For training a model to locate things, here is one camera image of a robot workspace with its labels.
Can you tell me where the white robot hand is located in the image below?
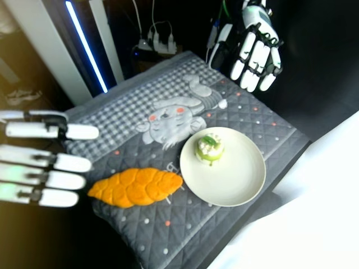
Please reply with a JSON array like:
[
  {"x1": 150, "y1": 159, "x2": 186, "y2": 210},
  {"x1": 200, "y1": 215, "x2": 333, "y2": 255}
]
[
  {"x1": 0, "y1": 110, "x2": 99, "y2": 208},
  {"x1": 209, "y1": 0, "x2": 284, "y2": 93}
]

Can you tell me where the green white cupcake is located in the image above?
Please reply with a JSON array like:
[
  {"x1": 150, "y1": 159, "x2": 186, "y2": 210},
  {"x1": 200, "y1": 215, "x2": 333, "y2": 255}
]
[{"x1": 195, "y1": 133, "x2": 225, "y2": 165}]

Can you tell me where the orange braided bread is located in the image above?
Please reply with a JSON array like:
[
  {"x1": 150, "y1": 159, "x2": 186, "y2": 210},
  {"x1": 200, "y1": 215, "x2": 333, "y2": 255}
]
[{"x1": 87, "y1": 167, "x2": 184, "y2": 208}]

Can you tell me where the cream round plate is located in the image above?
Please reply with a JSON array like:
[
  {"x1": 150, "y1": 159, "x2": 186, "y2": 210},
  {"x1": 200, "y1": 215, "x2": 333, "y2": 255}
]
[{"x1": 179, "y1": 126, "x2": 266, "y2": 208}]

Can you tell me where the white shoe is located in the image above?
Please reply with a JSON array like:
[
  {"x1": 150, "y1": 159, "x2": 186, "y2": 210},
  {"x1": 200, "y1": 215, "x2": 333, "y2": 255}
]
[{"x1": 5, "y1": 89, "x2": 43, "y2": 106}]

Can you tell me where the white plug adapter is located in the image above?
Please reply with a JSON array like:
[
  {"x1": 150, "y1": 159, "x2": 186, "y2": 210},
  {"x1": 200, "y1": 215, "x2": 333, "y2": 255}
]
[{"x1": 153, "y1": 33, "x2": 177, "y2": 49}]

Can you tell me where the blue white light strip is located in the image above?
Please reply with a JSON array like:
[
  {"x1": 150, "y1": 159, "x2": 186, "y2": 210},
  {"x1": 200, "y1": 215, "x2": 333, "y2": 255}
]
[{"x1": 65, "y1": 1, "x2": 109, "y2": 94}]

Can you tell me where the white power strip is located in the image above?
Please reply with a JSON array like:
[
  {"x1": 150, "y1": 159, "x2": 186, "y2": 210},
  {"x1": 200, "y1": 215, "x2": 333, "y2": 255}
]
[{"x1": 136, "y1": 38, "x2": 179, "y2": 55}]

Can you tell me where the grey quilt with bear print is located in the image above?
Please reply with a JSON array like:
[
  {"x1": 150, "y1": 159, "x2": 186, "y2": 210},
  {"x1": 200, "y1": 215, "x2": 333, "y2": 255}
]
[{"x1": 63, "y1": 50, "x2": 311, "y2": 269}]

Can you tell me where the white smooth panel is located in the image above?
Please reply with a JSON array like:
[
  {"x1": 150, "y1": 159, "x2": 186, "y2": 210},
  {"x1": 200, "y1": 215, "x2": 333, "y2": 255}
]
[{"x1": 207, "y1": 110, "x2": 359, "y2": 269}]

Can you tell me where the wide white post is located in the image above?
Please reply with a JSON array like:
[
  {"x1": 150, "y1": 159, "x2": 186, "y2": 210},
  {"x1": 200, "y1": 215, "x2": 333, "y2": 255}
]
[{"x1": 4, "y1": 0, "x2": 94, "y2": 106}]

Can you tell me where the looped white cable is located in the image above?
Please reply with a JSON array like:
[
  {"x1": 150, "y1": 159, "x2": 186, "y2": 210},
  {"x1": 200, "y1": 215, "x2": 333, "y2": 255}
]
[{"x1": 148, "y1": 0, "x2": 174, "y2": 39}]

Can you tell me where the narrow white post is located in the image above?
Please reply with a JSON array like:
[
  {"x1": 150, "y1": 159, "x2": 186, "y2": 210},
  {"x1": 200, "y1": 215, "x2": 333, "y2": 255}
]
[{"x1": 89, "y1": 0, "x2": 125, "y2": 82}]

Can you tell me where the thin white cable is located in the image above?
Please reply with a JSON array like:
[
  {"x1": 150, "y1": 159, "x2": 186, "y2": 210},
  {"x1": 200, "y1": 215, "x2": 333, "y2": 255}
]
[{"x1": 131, "y1": 0, "x2": 143, "y2": 41}]

